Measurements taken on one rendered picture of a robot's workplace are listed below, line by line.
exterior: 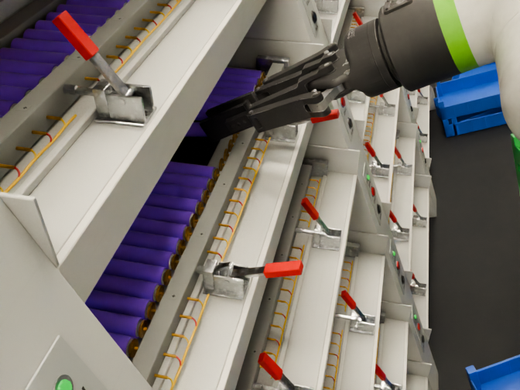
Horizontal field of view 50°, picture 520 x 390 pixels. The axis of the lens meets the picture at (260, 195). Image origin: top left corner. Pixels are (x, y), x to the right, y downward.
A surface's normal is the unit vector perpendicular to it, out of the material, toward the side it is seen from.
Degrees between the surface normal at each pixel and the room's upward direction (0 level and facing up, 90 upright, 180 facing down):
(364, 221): 90
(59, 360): 90
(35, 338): 90
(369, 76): 92
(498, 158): 0
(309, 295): 21
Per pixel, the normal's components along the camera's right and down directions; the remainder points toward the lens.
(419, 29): -0.47, 0.11
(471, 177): -0.37, -0.77
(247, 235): -0.02, -0.77
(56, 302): 0.90, -0.15
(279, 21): -0.23, 0.62
